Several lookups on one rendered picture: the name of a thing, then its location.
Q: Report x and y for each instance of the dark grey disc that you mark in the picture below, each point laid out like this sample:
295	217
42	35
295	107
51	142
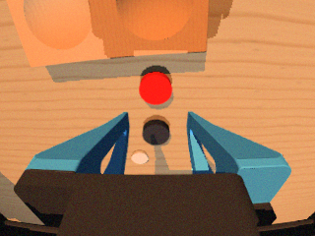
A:
156	132

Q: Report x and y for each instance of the orange tray with round pockets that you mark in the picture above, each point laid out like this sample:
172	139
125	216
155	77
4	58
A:
56	32

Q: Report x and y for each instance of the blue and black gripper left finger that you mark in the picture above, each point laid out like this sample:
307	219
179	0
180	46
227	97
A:
85	153

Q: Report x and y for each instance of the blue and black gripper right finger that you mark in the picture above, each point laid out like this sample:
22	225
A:
263	170

